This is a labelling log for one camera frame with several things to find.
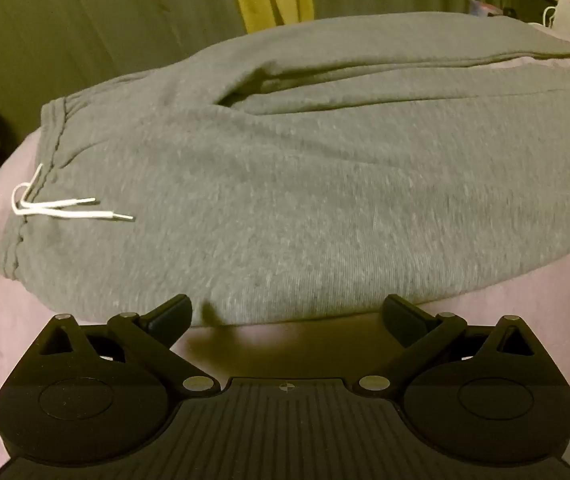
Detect dark furniture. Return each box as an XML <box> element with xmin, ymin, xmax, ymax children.
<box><xmin>510</xmin><ymin>0</ymin><xmax>568</xmax><ymax>26</ymax></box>

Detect blue packet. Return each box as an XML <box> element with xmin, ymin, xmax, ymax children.
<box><xmin>467</xmin><ymin>0</ymin><xmax>516</xmax><ymax>19</ymax></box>

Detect green curtain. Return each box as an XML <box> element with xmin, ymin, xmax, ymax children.
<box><xmin>0</xmin><ymin>0</ymin><xmax>570</xmax><ymax>126</ymax></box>

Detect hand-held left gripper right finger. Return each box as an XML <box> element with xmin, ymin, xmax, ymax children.
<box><xmin>356</xmin><ymin>294</ymin><xmax>536</xmax><ymax>397</ymax></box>

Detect grey sweatpants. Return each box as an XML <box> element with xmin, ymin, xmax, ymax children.
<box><xmin>3</xmin><ymin>16</ymin><xmax>570</xmax><ymax>328</ymax></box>

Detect pink bed blanket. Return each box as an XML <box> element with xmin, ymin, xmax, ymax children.
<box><xmin>0</xmin><ymin>42</ymin><xmax>570</xmax><ymax>480</ymax></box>

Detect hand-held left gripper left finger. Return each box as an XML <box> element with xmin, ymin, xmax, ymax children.
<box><xmin>39</xmin><ymin>294</ymin><xmax>217</xmax><ymax>397</ymax></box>

